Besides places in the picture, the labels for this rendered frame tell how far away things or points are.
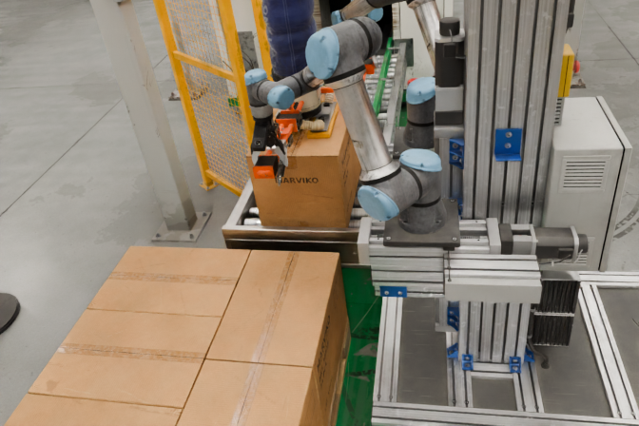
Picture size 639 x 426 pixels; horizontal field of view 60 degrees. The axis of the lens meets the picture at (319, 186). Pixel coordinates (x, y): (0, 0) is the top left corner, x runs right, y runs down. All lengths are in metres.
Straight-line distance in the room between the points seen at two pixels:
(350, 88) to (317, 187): 0.98
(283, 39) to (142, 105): 1.18
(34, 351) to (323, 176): 1.80
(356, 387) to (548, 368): 0.80
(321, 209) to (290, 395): 0.86
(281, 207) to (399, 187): 1.05
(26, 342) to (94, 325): 1.01
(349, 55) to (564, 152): 0.70
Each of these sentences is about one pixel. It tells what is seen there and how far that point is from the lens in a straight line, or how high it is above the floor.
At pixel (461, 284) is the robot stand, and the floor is 0.95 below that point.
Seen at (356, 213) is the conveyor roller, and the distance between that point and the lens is 2.61.
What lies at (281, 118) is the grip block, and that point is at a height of 1.10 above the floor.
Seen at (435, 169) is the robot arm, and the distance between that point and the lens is 1.59.
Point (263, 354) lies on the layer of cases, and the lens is 2.07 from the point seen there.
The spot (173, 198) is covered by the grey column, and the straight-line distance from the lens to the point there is 3.53.
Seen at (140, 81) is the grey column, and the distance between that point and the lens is 3.18.
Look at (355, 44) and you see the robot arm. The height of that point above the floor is 1.61.
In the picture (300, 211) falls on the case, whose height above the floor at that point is 0.66.
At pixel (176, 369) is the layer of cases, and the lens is 2.13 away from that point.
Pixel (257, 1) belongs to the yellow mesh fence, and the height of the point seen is 1.27.
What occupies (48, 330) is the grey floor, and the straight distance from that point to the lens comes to 3.39.
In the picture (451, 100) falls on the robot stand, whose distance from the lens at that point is 1.76.
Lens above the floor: 2.10
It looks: 33 degrees down
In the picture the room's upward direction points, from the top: 8 degrees counter-clockwise
